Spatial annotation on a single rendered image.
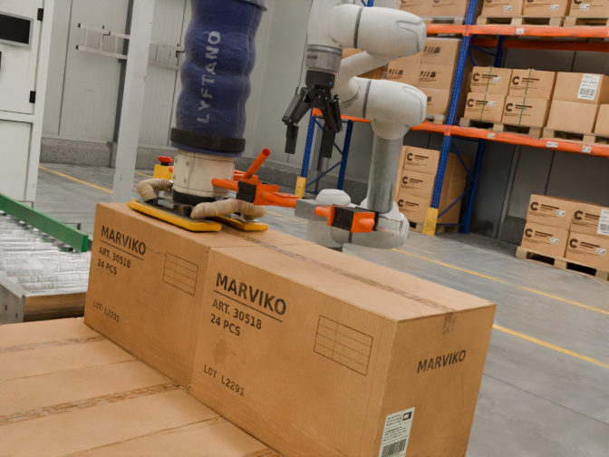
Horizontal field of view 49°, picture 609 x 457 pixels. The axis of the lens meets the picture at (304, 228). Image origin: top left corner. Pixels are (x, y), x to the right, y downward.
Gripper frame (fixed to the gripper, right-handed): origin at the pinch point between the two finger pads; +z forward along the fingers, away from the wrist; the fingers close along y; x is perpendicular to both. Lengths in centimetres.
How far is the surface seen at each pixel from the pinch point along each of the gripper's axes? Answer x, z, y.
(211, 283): -7.7, 36.4, 19.5
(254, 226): -26.3, 25.6, -8.7
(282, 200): -4.9, 14.1, 2.0
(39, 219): -203, 61, -23
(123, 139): -366, 28, -161
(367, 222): 22.7, 14.0, -0.4
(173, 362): -20, 62, 19
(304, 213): 3.9, 15.7, 1.9
